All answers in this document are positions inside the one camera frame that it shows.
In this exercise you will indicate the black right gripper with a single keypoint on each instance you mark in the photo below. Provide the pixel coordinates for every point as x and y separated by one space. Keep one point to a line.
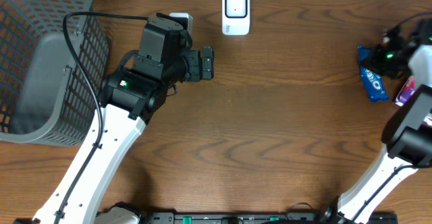
376 62

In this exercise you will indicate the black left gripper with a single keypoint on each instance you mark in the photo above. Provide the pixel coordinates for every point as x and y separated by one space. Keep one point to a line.
206 63

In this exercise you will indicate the blue snack packet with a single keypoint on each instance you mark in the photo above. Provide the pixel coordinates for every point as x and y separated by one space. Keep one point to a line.
372 82

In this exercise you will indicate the purple pink liners pack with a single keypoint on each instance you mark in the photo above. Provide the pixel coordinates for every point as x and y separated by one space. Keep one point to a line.
406 91

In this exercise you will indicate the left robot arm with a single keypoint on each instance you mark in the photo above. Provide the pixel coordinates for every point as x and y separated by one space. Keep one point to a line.
129 97

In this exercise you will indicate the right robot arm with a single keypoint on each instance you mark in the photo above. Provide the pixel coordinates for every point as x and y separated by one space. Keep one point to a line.
406 142

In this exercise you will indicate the white barcode scanner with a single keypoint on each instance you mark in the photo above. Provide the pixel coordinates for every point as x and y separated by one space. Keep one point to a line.
235 17

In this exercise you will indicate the grey plastic mesh basket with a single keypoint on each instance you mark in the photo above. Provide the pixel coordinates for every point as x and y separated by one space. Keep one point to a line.
52 57

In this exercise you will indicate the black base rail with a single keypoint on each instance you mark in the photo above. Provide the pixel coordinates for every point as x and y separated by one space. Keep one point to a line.
236 218

